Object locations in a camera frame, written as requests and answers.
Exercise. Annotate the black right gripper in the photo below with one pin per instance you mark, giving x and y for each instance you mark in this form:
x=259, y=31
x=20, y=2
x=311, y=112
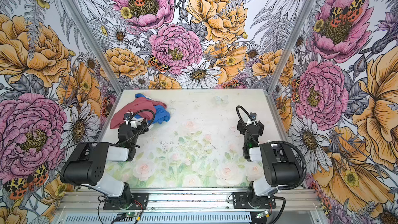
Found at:
x=250, y=127

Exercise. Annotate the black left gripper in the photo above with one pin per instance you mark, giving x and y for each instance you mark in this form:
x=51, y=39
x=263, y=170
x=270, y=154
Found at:
x=137, y=124

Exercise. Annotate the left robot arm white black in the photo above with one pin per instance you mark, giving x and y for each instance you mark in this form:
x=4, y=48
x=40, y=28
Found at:
x=86, y=165

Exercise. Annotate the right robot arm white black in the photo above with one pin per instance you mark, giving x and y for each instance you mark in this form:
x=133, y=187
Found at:
x=284, y=165

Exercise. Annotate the maroon red cloth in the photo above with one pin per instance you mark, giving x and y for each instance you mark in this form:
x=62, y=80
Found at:
x=140, y=103

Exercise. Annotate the blue cloth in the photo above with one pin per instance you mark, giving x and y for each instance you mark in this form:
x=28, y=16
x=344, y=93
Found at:
x=161, y=114

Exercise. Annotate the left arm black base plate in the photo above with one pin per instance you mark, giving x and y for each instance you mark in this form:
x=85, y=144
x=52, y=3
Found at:
x=136, y=201

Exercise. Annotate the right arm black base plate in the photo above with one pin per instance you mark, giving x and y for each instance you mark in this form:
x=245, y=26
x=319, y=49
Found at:
x=242, y=200

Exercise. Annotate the aluminium front rail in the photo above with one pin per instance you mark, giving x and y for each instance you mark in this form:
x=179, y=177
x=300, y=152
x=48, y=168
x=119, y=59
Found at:
x=187, y=200

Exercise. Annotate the white vented cable duct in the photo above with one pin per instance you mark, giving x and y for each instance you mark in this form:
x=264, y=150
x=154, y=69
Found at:
x=160, y=218

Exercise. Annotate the right aluminium corner post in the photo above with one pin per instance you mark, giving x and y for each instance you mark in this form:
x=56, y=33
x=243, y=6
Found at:
x=301, y=19

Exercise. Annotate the aluminium corner post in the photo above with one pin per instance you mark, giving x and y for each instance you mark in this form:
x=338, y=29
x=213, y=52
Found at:
x=301, y=19
x=82, y=24

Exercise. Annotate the left aluminium corner post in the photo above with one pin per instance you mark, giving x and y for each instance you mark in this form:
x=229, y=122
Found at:
x=82, y=24

